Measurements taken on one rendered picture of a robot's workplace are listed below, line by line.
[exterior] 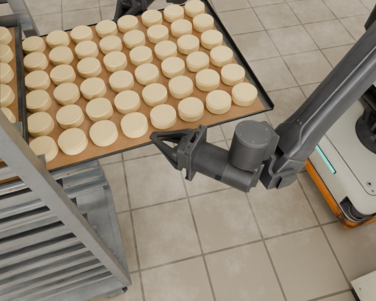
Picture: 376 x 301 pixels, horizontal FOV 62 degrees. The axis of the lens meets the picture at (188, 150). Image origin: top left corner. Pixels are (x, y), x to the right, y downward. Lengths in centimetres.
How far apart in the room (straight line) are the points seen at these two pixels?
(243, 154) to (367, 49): 23
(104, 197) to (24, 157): 105
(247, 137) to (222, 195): 119
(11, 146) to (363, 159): 144
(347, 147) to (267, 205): 47
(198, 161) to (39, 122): 31
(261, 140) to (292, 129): 9
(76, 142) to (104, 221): 91
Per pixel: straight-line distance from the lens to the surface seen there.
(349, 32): 280
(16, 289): 120
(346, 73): 53
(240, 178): 53
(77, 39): 82
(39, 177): 55
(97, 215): 150
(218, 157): 53
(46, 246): 89
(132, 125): 59
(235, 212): 163
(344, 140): 165
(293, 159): 56
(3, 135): 46
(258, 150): 48
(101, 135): 59
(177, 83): 65
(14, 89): 72
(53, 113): 69
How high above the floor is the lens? 149
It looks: 57 degrees down
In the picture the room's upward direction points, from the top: straight up
